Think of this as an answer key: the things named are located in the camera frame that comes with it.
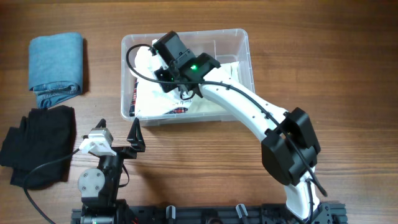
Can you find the white printed t-shirt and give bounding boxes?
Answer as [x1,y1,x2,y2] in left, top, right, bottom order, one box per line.
[129,46,192,118]

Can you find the cream cloth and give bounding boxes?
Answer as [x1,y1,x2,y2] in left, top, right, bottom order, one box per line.
[185,62,239,114]

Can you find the folded blue jeans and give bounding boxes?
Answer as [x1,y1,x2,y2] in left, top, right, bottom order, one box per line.
[28,32,83,109]

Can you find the black camera cable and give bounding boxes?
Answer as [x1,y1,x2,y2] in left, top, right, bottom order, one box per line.
[23,147,80,224]
[125,43,328,224]

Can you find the black folded garment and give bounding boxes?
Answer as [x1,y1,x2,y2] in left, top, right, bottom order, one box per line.
[1,106,75,187]

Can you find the black right camera cable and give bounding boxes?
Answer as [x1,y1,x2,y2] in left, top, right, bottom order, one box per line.
[125,43,328,224]

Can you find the clear plastic storage bin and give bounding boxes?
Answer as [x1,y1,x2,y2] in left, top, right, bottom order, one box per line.
[121,29,255,126]

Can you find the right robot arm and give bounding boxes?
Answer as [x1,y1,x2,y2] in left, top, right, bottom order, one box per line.
[150,31,325,223]

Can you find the plaid flannel shirt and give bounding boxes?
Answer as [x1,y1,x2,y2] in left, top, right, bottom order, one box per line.
[129,78,192,116]

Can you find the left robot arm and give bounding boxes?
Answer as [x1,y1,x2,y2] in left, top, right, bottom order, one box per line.
[78,118,146,210]

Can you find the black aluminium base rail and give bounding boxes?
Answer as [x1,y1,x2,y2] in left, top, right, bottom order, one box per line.
[70,201,348,224]

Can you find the black left camera cable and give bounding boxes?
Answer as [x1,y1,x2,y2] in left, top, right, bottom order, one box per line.
[23,147,80,224]

